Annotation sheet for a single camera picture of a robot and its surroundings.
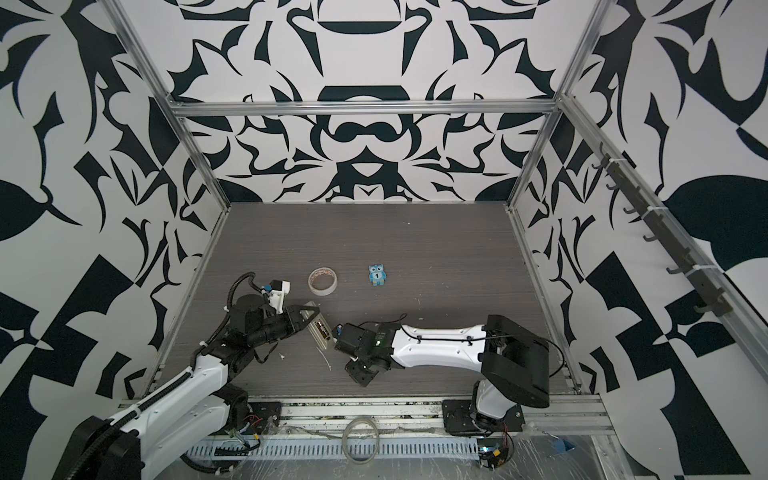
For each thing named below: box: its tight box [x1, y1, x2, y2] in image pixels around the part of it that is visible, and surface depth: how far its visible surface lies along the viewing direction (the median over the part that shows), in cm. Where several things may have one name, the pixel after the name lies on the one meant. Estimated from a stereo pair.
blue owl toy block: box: [368, 264, 387, 286], surface depth 101 cm
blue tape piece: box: [554, 438, 576, 454], surface depth 70 cm
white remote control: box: [300, 301, 333, 350], surface depth 81 cm
